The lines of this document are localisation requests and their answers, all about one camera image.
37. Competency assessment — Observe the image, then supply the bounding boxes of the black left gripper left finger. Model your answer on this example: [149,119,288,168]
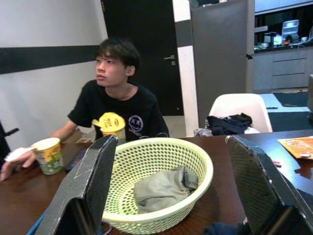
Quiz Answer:
[34,134,119,235]

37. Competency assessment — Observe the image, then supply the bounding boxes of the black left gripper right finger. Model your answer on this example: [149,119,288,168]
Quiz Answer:
[225,134,313,235]

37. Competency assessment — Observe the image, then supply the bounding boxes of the green yellow noodle cup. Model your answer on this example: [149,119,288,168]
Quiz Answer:
[31,137,64,176]

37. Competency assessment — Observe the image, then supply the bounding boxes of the orange paper flyer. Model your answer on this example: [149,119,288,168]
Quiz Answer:
[277,136,313,160]

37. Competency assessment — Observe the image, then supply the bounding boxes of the dark clothes pile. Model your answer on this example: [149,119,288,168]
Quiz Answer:
[206,113,254,137]

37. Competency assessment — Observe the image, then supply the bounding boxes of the white tissue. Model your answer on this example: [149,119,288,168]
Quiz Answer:
[4,146,33,163]

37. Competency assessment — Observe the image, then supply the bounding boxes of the green plastic mesh basket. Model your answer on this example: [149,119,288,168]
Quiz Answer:
[101,137,214,235]

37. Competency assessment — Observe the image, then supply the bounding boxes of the noodle cup with yellow lid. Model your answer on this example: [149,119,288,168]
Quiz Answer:
[92,112,127,144]

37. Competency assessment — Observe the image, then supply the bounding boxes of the white plastic chair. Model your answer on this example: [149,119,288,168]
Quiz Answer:
[209,93,273,134]

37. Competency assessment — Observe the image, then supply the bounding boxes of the person in black T-shirt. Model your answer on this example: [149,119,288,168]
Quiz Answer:
[0,36,170,182]

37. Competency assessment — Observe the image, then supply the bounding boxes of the grey kitchen cabinet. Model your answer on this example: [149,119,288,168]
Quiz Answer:
[253,44,313,91]

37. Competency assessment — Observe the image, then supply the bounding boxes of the white appliance box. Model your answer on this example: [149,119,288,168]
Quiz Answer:
[281,20,300,42]

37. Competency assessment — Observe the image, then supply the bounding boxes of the black door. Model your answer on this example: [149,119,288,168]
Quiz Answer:
[101,0,184,117]

